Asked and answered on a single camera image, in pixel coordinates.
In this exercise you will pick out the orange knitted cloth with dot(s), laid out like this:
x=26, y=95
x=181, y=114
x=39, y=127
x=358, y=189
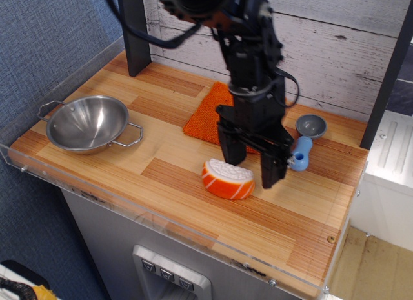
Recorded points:
x=203, y=122

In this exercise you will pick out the stainless steel two-handled bowl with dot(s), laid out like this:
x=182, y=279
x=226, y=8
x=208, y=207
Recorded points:
x=87, y=125

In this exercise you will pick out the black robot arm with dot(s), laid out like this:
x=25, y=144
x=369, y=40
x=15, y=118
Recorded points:
x=251, y=50

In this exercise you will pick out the white side cabinet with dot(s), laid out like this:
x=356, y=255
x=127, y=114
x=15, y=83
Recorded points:
x=382, y=206

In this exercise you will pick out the clear acrylic table guard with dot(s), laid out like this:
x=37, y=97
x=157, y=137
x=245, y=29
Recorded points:
x=279, y=236

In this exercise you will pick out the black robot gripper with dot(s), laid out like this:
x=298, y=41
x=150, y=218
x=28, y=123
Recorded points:
x=254, y=121

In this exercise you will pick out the black yellow object bottom-left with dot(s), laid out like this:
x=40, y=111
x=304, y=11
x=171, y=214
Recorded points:
x=20, y=282

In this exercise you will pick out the blue grey toy scoop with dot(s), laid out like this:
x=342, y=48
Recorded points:
x=309, y=127

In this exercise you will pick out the grey toy fridge cabinet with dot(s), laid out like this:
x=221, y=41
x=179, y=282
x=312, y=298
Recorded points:
x=110, y=237

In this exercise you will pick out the dark grey right post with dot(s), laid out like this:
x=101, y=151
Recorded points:
x=391, y=74

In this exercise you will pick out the dark grey post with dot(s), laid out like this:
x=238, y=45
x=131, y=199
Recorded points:
x=391, y=74
x=137, y=50

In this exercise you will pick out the dark grey left post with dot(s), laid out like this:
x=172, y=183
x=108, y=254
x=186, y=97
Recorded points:
x=137, y=50

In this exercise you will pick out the silver dispenser button panel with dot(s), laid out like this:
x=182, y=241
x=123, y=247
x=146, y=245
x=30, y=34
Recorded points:
x=163, y=278

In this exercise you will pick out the orange salmon sushi toy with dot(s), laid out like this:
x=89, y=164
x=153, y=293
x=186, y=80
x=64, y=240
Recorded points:
x=227, y=181

